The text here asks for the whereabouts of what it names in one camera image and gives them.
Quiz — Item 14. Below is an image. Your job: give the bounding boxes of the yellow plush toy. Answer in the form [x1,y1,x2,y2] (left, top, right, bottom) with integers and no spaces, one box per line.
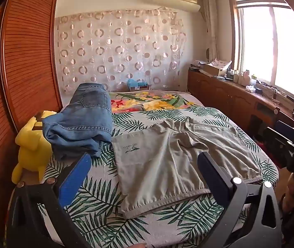
[11,110,58,184]

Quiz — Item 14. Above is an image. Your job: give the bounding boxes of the wooden-framed window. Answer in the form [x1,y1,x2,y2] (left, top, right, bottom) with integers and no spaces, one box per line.
[228,0,294,104]

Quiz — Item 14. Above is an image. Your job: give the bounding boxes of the person's right hand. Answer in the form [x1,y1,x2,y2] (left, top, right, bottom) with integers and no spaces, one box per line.
[283,173,294,211]

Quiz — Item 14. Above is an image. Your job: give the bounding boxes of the long wooden cabinet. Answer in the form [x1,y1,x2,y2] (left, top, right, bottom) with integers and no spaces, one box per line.
[187,68,294,145]

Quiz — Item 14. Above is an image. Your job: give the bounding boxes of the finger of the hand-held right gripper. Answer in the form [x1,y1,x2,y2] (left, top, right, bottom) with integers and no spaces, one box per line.
[263,127,290,169]
[275,120,294,142]

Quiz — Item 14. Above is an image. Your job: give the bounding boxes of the grey shorts pants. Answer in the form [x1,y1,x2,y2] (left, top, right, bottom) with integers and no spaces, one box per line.
[111,116,263,219]

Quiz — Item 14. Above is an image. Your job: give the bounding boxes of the blue denim jeans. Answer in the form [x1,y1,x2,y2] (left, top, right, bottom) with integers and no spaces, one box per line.
[42,83,114,162]

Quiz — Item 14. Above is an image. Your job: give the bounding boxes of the leaf-print bed sheet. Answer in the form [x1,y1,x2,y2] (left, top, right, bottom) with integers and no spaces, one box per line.
[6,106,279,248]

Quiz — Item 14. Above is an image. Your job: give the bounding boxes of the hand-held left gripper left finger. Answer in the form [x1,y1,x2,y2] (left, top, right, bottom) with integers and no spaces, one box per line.
[7,152,93,248]

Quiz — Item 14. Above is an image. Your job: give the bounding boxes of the circle-patterned sheer curtain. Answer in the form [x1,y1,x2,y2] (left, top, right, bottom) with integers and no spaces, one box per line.
[55,7,187,95]

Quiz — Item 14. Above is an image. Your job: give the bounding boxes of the floral pillow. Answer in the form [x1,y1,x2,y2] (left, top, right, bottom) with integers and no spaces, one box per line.
[108,90,205,114]

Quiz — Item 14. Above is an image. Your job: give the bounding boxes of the white plastic bottle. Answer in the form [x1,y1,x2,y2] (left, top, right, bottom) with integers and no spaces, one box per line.
[241,70,252,86]

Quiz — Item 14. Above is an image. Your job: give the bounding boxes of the blue plush toy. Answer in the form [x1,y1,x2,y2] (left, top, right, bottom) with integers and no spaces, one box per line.
[127,78,149,89]

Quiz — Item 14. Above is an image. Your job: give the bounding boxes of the cardboard box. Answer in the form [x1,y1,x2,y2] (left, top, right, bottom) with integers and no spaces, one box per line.
[203,62,227,76]

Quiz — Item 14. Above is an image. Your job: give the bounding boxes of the wooden slatted wardrobe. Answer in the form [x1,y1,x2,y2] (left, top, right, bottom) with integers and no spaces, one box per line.
[0,0,63,248]

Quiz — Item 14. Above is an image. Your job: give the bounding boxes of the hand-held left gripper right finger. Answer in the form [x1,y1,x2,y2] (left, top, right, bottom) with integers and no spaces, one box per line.
[197,152,283,248]

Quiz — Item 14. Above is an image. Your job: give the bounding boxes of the white window curtain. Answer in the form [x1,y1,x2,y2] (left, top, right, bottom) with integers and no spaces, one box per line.
[202,0,218,62]

